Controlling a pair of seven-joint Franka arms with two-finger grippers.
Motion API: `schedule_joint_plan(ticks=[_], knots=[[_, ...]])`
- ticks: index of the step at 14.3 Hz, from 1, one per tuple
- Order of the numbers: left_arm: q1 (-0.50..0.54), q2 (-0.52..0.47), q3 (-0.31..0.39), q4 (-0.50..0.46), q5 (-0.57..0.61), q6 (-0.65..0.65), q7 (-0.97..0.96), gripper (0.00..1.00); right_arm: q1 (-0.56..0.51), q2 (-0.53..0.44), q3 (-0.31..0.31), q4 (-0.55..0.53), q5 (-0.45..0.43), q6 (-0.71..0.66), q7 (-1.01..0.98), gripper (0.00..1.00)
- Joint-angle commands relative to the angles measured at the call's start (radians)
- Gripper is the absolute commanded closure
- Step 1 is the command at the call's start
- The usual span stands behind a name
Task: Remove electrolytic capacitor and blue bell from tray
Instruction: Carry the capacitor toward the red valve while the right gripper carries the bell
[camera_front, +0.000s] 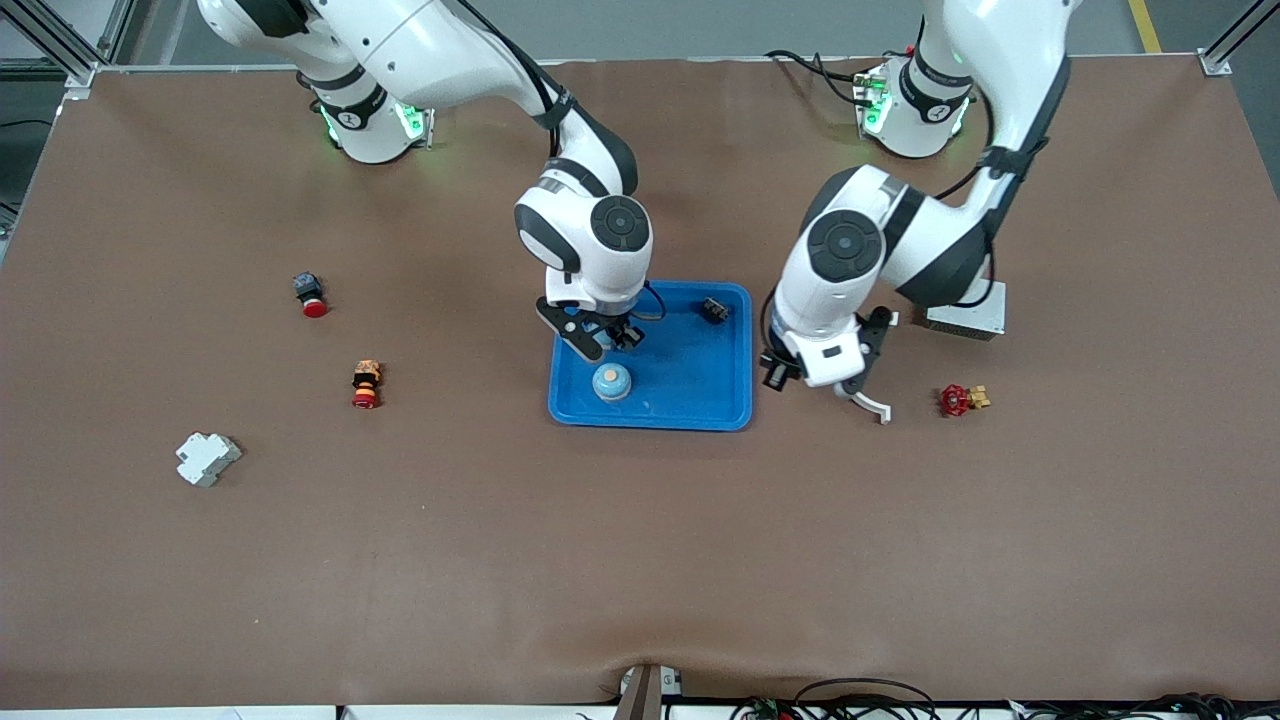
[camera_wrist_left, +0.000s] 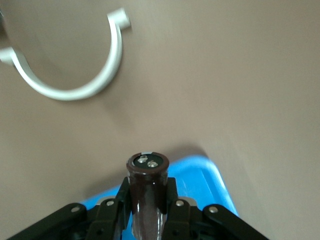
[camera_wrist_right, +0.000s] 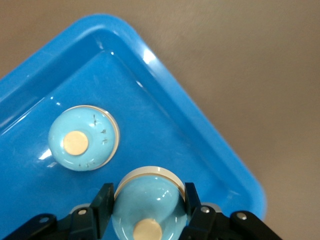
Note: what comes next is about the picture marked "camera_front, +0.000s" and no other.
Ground metal table edge clamp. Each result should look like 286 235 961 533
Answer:
618 664 683 720

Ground green-lit arm base panel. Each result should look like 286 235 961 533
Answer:
395 100 438 149
852 65 893 136

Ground white curved plastic bracket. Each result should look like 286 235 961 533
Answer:
848 312 899 426

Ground white circuit breaker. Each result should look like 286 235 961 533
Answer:
176 432 243 488

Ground black cable bundle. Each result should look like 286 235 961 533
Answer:
1000 693 1280 720

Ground black left arm base cables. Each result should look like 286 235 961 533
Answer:
765 48 871 106

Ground black looped cables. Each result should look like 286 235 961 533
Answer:
730 678 941 720

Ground grey metal box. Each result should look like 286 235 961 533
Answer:
925 282 1007 342

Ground blue plastic tray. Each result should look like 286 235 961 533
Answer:
547 280 754 433

